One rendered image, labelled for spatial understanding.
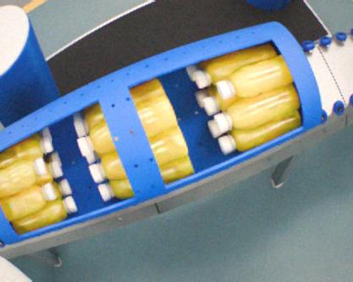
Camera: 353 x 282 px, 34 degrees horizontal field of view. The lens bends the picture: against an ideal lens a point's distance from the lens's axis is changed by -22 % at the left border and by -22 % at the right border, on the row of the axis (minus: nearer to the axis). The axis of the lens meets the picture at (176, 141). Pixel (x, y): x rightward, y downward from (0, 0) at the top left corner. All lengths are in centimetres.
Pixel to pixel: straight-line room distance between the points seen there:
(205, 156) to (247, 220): 100
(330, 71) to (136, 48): 105
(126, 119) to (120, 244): 125
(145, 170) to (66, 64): 129
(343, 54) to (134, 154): 76
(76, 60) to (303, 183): 104
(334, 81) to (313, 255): 104
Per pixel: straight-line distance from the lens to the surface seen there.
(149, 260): 255
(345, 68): 181
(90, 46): 263
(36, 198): 146
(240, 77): 144
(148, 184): 141
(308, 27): 272
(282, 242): 258
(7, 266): 92
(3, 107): 194
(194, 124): 165
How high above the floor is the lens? 254
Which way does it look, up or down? 75 degrees down
